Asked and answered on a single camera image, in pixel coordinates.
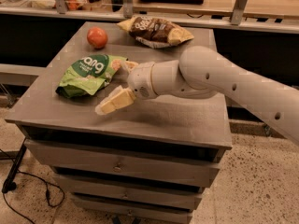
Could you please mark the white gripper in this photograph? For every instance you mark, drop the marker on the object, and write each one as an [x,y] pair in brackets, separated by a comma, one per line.
[140,79]

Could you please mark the green rice chip bag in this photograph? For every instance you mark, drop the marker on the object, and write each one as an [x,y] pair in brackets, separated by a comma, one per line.
[89,74]

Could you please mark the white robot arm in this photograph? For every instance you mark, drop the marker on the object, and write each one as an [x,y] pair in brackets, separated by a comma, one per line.
[199,73]

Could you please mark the brown yellow chip bag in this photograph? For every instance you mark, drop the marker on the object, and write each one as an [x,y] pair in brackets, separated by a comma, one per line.
[155,33]

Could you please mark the red orange apple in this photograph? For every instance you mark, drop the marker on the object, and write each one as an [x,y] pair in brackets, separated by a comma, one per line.
[97,37]

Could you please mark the grey drawer cabinet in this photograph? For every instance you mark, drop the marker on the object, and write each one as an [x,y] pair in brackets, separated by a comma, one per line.
[152,159]

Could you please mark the black stand leg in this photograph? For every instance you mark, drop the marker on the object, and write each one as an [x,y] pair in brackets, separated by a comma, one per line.
[16,158]

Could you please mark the metal shelf bracket middle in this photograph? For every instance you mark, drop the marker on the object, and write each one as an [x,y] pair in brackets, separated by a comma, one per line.
[127,8]

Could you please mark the metal shelf bracket right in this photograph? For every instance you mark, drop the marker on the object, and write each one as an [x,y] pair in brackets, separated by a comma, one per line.
[238,12]

